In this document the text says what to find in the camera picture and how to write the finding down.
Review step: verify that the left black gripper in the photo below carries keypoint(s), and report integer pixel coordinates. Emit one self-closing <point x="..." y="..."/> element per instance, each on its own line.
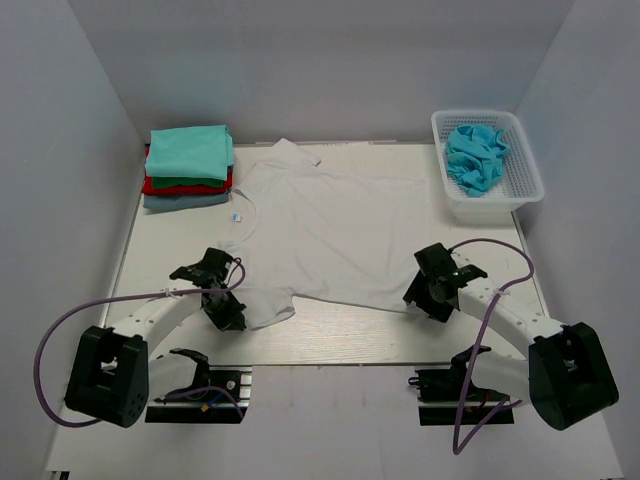
<point x="232" y="319"/>

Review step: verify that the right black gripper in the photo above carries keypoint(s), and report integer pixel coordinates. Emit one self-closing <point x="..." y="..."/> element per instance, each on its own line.
<point x="416" y="293"/>

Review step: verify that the white t-shirt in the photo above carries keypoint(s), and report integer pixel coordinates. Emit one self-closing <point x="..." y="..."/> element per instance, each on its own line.
<point x="345" y="238"/>

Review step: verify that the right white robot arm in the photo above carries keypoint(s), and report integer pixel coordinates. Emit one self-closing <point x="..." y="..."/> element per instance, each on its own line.
<point x="562" y="369"/>

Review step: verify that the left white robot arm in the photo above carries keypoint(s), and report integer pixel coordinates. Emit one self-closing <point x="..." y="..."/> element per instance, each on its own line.
<point x="117" y="369"/>

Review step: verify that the crumpled blue t-shirt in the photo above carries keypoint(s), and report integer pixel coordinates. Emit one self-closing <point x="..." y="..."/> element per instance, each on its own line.
<point x="475" y="158"/>

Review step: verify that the white plastic basket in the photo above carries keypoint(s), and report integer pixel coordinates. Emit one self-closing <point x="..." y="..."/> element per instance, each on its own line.
<point x="520" y="184"/>

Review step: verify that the folded green t-shirt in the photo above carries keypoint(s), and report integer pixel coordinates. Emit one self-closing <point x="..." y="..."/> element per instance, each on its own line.
<point x="170" y="182"/>

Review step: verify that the folded red t-shirt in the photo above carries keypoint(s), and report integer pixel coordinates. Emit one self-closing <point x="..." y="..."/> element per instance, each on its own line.
<point x="175" y="191"/>

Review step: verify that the folded teal t-shirt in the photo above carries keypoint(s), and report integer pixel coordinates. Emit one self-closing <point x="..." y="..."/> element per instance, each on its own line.
<point x="202" y="152"/>

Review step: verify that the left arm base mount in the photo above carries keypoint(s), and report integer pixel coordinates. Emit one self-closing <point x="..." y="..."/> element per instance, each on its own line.
<point x="220" y="395"/>

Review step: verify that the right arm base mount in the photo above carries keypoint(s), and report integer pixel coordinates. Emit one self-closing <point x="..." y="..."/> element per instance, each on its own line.
<point x="438" y="390"/>

